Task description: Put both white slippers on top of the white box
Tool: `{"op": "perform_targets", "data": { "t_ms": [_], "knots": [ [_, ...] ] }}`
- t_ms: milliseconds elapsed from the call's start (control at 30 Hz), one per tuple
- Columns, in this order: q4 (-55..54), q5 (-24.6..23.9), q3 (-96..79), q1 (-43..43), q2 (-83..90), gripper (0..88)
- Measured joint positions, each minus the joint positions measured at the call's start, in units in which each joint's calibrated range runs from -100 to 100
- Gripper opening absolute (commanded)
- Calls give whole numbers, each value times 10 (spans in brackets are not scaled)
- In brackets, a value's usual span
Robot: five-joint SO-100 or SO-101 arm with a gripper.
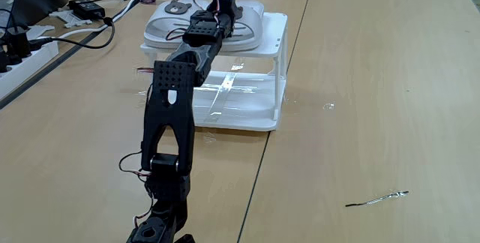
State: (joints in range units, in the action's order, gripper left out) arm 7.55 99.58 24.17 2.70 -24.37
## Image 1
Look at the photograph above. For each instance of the black power adapter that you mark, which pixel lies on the black power adapter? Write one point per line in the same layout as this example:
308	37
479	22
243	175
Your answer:
87	8

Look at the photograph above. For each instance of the white two-tier box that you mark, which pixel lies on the white two-tier box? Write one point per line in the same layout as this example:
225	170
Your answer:
272	36

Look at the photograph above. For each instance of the black power plug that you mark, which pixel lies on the black power plug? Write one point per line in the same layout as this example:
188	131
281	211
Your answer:
18	42

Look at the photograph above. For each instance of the white printed part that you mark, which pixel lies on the white printed part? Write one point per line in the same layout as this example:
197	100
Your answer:
69	18

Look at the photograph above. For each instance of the white bear slipper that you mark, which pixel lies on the white bear slipper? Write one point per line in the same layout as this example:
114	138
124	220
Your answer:
157	29
251	25

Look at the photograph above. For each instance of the white power strip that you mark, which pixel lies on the white power strip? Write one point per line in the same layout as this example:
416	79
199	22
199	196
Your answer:
30	66

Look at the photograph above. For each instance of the flat white plastic piece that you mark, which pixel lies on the flat white plastic piece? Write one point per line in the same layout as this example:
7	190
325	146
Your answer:
41	31

